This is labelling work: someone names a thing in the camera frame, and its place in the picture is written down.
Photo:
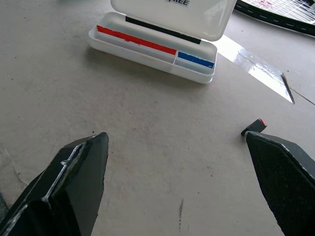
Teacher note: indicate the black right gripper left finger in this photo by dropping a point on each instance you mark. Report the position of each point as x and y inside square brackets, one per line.
[71, 186]

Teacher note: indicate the black eraser with red end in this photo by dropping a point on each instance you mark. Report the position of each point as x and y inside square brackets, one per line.
[256, 126]

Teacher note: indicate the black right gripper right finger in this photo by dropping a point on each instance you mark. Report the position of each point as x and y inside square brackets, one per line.
[283, 177]

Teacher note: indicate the white plastic case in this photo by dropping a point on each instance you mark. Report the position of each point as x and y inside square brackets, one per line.
[160, 37]

